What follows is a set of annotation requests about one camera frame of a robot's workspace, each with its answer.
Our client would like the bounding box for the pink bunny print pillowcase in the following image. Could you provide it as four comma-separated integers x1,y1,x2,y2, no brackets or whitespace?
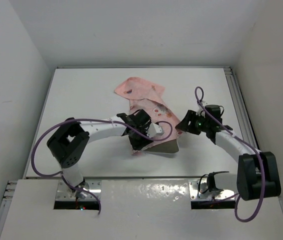
114,77,183,151

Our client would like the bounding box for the grey pillow with orange flowers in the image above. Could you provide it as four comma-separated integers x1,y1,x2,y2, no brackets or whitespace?
145,139,180,155

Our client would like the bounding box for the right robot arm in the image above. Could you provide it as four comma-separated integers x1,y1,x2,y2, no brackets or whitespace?
175,104,282,201

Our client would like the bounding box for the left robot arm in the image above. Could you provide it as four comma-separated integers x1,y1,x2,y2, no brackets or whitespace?
47,110,164,187

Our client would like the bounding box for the white front cover panel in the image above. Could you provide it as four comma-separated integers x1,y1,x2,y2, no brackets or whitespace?
1,179,283,240

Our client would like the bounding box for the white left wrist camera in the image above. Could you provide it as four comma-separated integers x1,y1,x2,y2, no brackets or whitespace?
146,123,164,139

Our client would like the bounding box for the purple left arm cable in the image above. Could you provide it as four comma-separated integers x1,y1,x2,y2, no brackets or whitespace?
31,117,174,216

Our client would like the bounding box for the aluminium frame rail right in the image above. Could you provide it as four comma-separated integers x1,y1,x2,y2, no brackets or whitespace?
223,66,259,148

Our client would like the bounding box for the aluminium frame rail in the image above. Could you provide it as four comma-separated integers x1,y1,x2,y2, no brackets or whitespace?
0,180,18,237
223,66,259,148

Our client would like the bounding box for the aluminium frame rail left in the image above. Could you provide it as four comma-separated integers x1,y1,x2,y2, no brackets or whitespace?
0,180,18,237

